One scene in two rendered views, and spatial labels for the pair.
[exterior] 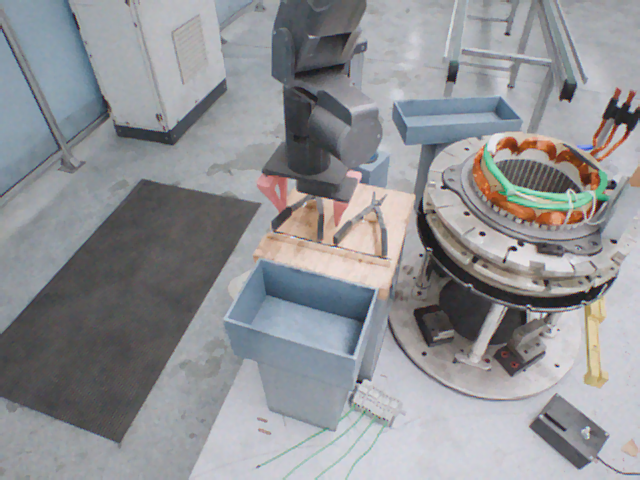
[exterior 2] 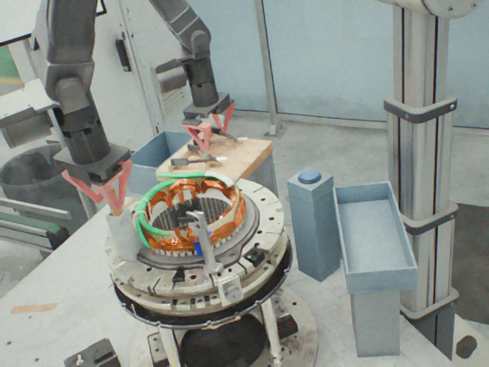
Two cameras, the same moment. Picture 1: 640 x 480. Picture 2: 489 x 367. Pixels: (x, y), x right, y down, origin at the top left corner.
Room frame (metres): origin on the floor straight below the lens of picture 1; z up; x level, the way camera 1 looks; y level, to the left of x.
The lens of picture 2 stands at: (0.82, -1.05, 1.66)
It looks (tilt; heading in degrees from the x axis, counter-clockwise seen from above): 32 degrees down; 106
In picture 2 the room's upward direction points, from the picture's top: 10 degrees counter-clockwise
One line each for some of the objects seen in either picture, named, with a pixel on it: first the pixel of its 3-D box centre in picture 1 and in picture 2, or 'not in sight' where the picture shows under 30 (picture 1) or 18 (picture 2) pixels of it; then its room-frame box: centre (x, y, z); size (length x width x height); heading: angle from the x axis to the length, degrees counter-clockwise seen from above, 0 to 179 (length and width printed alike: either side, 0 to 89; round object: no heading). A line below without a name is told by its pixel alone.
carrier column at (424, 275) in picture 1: (430, 252); not in sight; (0.55, -0.20, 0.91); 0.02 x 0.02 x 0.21
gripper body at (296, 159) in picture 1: (308, 149); (204, 94); (0.46, 0.02, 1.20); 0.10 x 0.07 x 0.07; 72
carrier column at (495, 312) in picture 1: (488, 327); not in sight; (0.39, -0.27, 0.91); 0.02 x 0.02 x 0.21
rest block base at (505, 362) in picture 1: (519, 354); (162, 348); (0.39, -0.35, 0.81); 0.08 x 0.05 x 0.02; 118
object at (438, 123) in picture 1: (445, 165); (372, 283); (0.81, -0.27, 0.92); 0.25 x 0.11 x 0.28; 98
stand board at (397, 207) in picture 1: (339, 228); (215, 160); (0.47, -0.02, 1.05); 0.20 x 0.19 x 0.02; 161
